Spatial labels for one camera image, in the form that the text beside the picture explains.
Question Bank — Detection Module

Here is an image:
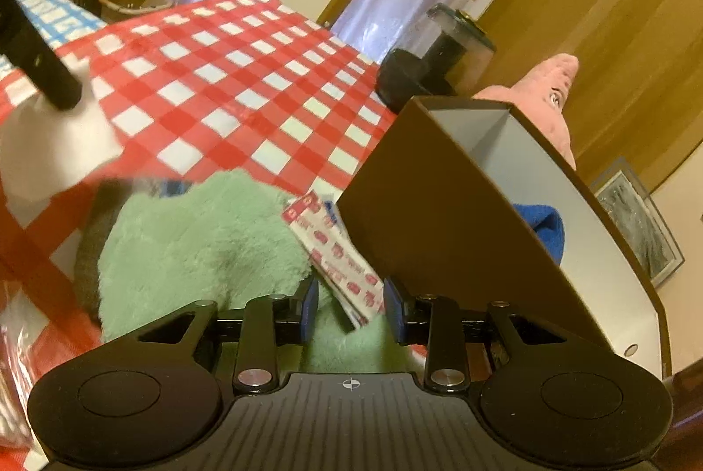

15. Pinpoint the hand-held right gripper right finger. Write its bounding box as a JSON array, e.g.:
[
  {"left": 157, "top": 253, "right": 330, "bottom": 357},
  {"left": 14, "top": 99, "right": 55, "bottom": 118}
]
[{"left": 382, "top": 275, "right": 557, "bottom": 393}]

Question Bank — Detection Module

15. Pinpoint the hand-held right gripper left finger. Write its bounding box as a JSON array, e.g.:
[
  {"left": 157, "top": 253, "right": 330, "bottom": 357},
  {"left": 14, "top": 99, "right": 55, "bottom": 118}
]
[{"left": 132, "top": 278, "right": 321, "bottom": 393}]

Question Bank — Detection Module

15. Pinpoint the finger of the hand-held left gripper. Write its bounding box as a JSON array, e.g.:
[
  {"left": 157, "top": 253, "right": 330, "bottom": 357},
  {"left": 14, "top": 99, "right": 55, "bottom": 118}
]
[{"left": 0, "top": 0, "right": 83, "bottom": 110}]

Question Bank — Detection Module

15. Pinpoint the white cardboard box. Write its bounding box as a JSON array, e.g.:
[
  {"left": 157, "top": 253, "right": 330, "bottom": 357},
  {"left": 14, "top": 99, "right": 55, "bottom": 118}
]
[{"left": 339, "top": 96, "right": 672, "bottom": 380}]

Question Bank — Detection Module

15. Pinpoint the green fluffy towel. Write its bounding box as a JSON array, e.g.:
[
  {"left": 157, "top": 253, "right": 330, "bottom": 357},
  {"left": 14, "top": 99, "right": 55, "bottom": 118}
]
[{"left": 96, "top": 170, "right": 424, "bottom": 374}]

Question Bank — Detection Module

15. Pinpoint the grey fluffy towel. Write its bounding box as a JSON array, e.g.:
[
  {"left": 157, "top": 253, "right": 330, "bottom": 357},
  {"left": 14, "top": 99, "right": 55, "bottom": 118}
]
[{"left": 73, "top": 179, "right": 133, "bottom": 336}]

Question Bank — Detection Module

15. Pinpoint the blue checkered cloth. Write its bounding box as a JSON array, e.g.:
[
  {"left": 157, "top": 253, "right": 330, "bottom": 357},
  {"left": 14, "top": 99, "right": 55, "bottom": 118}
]
[{"left": 10, "top": 0, "right": 109, "bottom": 50}]

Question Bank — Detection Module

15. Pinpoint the red printed tissue packet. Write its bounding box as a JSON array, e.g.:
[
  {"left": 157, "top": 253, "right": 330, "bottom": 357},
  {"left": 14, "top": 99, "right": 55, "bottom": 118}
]
[{"left": 280, "top": 193, "right": 386, "bottom": 333}]

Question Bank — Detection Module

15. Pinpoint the white cloth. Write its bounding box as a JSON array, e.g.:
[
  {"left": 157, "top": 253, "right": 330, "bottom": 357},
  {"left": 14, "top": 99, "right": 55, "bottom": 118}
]
[{"left": 0, "top": 58, "right": 123, "bottom": 204}]

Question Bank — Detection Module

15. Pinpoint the beige waste bin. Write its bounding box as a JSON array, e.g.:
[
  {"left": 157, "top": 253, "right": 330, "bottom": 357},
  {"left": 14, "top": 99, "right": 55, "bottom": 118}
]
[{"left": 97, "top": 0, "right": 173, "bottom": 25}]

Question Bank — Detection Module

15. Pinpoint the red checkered tablecloth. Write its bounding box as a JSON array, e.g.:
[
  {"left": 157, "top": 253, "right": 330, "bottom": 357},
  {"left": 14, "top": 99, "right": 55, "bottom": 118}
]
[{"left": 0, "top": 0, "right": 399, "bottom": 471}]

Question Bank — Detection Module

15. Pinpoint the glass jar with green lid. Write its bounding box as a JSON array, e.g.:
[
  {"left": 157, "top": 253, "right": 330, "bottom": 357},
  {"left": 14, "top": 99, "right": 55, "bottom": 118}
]
[{"left": 377, "top": 2, "right": 496, "bottom": 116}]

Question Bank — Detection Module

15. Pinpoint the framed grey picture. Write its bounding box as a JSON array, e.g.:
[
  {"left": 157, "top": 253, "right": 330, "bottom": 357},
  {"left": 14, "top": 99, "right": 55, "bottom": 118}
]
[{"left": 590, "top": 156, "right": 687, "bottom": 290}]

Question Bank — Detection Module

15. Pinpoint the pink starfish plush toy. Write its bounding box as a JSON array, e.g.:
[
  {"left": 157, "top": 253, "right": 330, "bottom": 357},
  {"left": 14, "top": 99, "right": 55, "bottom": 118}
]
[{"left": 471, "top": 54, "right": 581, "bottom": 172}]

